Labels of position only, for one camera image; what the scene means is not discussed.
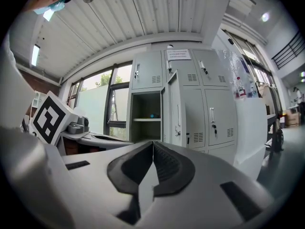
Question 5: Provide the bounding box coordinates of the cardboard box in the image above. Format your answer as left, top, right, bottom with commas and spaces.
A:
285, 108, 302, 128

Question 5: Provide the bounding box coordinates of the black railing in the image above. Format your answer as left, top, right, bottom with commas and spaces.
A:
271, 30, 305, 70

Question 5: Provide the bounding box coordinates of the black wheeled cart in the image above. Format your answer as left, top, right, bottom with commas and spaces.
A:
255, 80, 285, 154

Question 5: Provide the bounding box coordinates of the clear bottle red label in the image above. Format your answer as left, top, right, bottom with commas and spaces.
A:
236, 76, 247, 98

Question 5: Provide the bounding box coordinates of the clear plastic wrapped panel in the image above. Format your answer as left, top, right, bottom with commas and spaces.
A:
215, 48, 255, 100

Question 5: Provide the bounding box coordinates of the long ceiling lamp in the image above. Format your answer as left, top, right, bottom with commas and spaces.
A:
31, 44, 41, 67

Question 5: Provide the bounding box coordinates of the grey curved desk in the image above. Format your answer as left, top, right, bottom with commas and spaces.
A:
59, 130, 134, 156

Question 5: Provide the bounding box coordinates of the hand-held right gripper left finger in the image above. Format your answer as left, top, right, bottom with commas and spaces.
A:
107, 141, 153, 196

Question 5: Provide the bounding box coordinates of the white cabinet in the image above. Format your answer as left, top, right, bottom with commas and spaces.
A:
233, 96, 268, 180

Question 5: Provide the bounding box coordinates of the blue face mask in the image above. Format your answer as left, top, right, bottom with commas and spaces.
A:
34, 1, 66, 15

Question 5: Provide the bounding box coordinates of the grey metal locker door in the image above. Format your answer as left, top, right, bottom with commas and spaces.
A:
166, 69, 187, 148

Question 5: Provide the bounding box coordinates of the black framed window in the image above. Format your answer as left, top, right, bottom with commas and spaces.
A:
67, 61, 133, 140

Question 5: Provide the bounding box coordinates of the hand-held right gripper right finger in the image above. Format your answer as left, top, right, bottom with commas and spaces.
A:
152, 141, 196, 198

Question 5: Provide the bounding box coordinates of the grey metal locker cabinet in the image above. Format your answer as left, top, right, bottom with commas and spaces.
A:
126, 48, 238, 165

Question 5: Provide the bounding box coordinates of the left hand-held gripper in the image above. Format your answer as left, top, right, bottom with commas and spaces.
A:
29, 90, 91, 146

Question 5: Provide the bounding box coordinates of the white paper notice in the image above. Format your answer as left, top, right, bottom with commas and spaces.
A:
166, 48, 192, 61

